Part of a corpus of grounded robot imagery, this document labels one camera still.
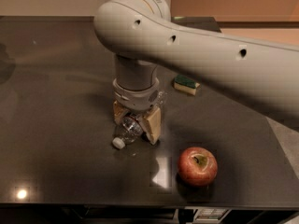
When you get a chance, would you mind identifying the red apple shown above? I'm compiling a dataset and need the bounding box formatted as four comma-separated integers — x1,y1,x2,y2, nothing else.
178,147,218,187

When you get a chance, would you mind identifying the clear plastic water bottle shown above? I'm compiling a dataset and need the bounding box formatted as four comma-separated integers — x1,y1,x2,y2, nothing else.
111,91,167,150

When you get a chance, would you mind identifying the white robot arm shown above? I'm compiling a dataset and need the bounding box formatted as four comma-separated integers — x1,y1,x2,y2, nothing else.
93,0,299,130

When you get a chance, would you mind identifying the green yellow sponge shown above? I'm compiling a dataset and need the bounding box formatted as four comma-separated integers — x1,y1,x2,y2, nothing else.
174,75,200,95

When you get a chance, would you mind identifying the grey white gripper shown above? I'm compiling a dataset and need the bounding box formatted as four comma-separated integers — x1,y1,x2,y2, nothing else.
113,79,162,145

